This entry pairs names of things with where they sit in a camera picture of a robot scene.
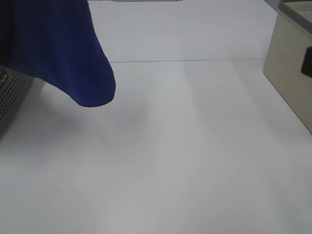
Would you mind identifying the beige plastic storage bin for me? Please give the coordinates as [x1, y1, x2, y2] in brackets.
[263, 0, 312, 131]

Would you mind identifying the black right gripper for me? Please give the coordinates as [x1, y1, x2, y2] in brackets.
[301, 46, 312, 78]

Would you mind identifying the blue microfibre towel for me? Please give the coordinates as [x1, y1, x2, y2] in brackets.
[0, 0, 116, 107]

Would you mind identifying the grey perforated plastic basket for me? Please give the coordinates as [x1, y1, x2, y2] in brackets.
[0, 66, 34, 136]

